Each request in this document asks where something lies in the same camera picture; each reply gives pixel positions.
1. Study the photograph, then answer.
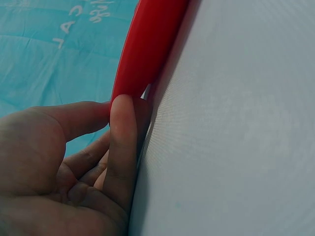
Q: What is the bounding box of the person's left hand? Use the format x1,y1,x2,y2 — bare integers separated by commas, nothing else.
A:
0,94,138,236

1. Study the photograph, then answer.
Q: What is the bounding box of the red curved plastic object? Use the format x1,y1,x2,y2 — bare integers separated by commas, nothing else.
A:
109,0,191,138

